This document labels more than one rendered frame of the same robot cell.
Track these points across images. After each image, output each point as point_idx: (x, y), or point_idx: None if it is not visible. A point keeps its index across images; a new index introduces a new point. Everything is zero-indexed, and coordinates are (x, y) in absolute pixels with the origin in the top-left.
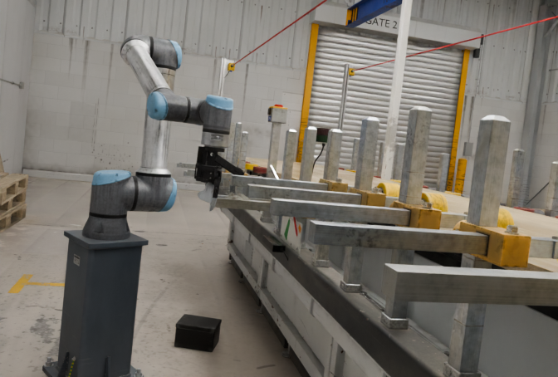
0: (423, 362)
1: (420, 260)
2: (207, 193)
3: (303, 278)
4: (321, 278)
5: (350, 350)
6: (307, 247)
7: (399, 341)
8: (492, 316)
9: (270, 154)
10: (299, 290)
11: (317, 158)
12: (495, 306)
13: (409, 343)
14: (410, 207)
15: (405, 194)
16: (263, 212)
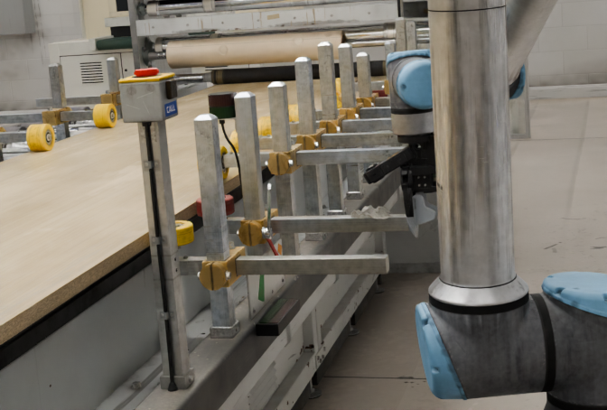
0: (361, 202)
1: (237, 207)
2: (425, 205)
3: (306, 289)
4: (321, 252)
5: (320, 293)
6: (120, 398)
7: (355, 209)
8: (271, 198)
9: (172, 205)
10: (269, 351)
11: (231, 144)
12: (271, 189)
13: (350, 209)
14: (343, 116)
15: (337, 111)
16: (187, 358)
